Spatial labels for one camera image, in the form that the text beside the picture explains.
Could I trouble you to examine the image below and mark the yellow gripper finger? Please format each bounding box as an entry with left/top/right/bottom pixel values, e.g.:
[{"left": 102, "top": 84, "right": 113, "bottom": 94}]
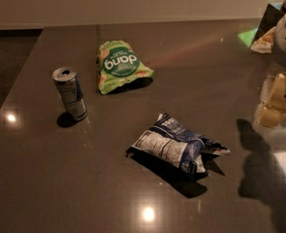
[{"left": 258, "top": 71, "right": 286, "bottom": 127}]

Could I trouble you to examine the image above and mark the silver blue redbull can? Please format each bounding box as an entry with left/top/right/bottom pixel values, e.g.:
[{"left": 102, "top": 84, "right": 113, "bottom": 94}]
[{"left": 52, "top": 67, "right": 87, "bottom": 121}]

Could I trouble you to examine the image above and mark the snack bag at table edge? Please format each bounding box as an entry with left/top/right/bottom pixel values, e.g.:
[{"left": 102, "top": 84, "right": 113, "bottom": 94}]
[{"left": 250, "top": 27, "right": 276, "bottom": 53}]

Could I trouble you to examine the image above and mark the dark box in background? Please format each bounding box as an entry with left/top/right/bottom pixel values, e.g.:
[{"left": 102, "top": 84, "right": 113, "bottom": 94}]
[{"left": 253, "top": 3, "right": 284, "bottom": 41}]

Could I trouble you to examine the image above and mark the blue white chip bag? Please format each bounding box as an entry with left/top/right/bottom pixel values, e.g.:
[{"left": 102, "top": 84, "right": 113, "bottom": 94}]
[{"left": 132, "top": 114, "right": 230, "bottom": 177}]

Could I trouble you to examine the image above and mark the green dang snack bag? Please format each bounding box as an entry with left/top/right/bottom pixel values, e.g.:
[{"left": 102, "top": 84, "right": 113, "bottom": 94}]
[{"left": 97, "top": 40, "right": 153, "bottom": 95}]

